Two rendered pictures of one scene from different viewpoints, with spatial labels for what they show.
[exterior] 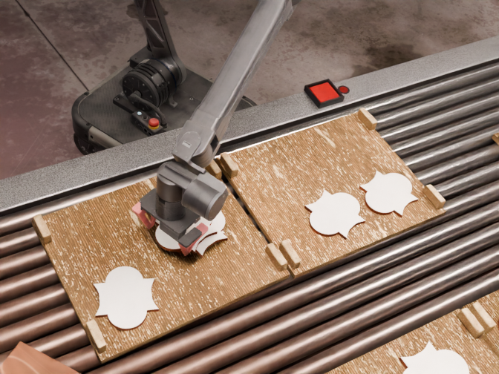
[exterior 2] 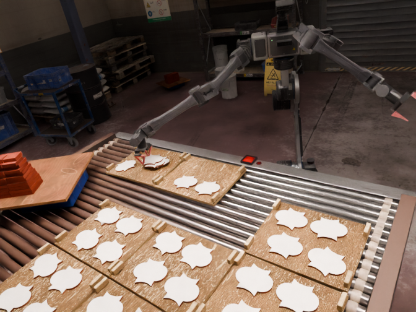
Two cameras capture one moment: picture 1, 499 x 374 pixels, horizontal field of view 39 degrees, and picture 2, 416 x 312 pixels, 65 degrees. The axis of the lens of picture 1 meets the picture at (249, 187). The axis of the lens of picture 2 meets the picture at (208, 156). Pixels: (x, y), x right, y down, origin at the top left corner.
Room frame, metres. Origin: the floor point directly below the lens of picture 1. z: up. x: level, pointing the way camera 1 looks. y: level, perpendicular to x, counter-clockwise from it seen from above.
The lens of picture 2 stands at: (0.79, -1.72, 1.95)
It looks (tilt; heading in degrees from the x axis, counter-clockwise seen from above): 30 degrees down; 77
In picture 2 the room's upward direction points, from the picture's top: 10 degrees counter-clockwise
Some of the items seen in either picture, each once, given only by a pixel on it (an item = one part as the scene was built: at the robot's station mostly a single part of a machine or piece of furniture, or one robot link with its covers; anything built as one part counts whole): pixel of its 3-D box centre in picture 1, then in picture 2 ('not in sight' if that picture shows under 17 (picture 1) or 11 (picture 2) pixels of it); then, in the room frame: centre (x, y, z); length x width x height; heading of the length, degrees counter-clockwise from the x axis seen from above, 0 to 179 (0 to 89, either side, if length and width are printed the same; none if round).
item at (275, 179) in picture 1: (330, 186); (200, 177); (1.06, -0.18, 0.93); 0.41 x 0.35 x 0.02; 128
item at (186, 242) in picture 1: (183, 236); (142, 156); (0.79, 0.11, 1.01); 0.07 x 0.07 x 0.09; 61
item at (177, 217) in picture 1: (171, 202); (141, 143); (0.80, 0.14, 1.08); 0.10 x 0.07 x 0.07; 61
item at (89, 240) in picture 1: (160, 248); (147, 164); (0.80, 0.15, 0.93); 0.41 x 0.35 x 0.02; 130
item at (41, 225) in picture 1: (42, 228); not in sight; (0.78, 0.39, 0.95); 0.06 x 0.02 x 0.03; 40
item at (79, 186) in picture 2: not in sight; (54, 187); (0.25, 0.12, 0.97); 0.31 x 0.31 x 0.10; 73
